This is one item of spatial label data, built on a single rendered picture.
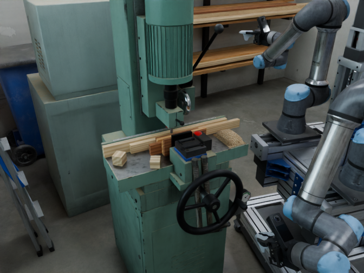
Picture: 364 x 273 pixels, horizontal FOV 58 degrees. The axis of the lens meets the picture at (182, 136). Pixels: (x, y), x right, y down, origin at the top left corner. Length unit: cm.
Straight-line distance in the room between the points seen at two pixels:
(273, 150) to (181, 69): 76
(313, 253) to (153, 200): 64
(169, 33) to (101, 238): 153
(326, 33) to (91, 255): 182
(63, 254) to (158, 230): 95
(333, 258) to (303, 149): 96
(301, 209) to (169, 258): 77
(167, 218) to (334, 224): 70
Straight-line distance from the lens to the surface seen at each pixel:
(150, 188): 132
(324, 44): 178
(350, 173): 146
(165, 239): 154
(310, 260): 104
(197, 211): 134
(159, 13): 120
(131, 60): 145
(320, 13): 167
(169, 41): 121
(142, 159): 135
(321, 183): 106
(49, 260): 229
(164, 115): 138
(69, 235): 240
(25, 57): 287
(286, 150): 183
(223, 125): 156
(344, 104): 103
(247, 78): 484
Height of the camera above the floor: 162
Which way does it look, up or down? 28 degrees down
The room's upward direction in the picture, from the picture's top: straight up
